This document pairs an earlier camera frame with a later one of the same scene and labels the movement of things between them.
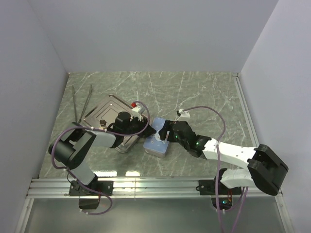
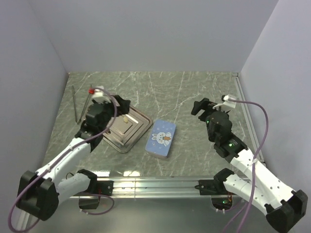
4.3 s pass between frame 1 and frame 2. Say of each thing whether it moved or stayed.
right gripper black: moved
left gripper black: moved
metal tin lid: stayed
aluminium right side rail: stayed
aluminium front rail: stayed
